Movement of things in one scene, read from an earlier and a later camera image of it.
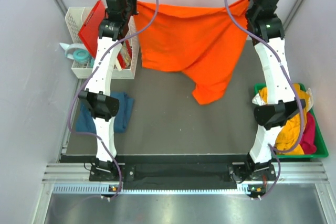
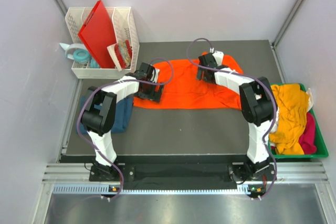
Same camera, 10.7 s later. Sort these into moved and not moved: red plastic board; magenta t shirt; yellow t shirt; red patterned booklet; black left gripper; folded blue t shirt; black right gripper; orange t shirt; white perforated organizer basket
Moved: black right gripper; black left gripper; orange t shirt
Not moved: red patterned booklet; white perforated organizer basket; magenta t shirt; red plastic board; folded blue t shirt; yellow t shirt
